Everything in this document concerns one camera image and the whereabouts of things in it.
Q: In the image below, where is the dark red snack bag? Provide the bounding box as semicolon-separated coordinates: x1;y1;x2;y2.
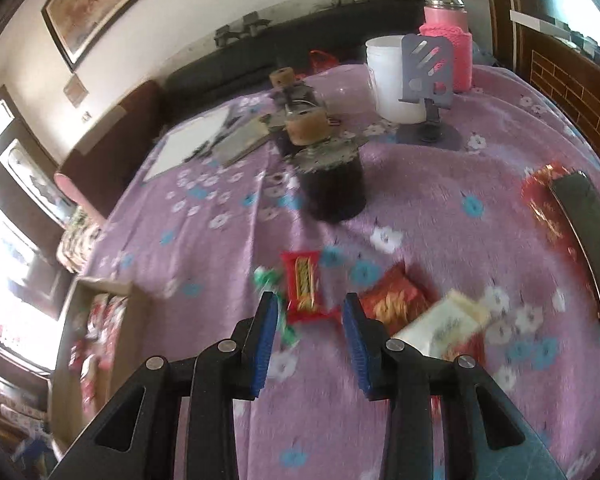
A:
358;262;431;336

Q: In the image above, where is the red gold snack bar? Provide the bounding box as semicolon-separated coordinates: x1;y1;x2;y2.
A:
280;250;341;324

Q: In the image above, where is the pink cartoon snack bag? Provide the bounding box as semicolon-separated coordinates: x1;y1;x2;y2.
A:
69;292;128;424

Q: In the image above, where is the green clear candy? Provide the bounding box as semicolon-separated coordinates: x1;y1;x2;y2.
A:
252;266;300;350

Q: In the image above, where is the cardboard box tray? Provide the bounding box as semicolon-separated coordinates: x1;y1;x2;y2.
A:
47;278;149;460

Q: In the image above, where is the white wrapped snack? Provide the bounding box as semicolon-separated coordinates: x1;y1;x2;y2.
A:
393;289;491;361

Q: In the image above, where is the purple floral tablecloth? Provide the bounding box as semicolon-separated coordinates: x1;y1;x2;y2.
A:
86;66;600;479

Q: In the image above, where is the maroon armchair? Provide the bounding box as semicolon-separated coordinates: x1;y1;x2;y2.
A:
54;80;163;226

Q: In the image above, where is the white paper sheet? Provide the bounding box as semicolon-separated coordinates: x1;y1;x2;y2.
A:
144;105;232;181

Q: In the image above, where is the grey notebook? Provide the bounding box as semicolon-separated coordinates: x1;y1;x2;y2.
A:
212;118;270;168

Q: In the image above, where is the black pot wooden knob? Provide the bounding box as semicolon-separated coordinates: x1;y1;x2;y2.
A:
268;67;323;126
285;107;366;223

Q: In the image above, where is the rear black pot wooden knob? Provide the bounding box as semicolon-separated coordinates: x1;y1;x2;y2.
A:
268;67;323;126

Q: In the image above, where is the black sofa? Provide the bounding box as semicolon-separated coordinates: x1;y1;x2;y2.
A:
163;0;425;117

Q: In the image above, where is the white plastic container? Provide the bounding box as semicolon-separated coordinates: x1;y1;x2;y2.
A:
365;35;426;125

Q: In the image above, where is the pink thermos bottle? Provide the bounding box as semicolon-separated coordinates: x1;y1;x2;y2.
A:
419;0;472;92

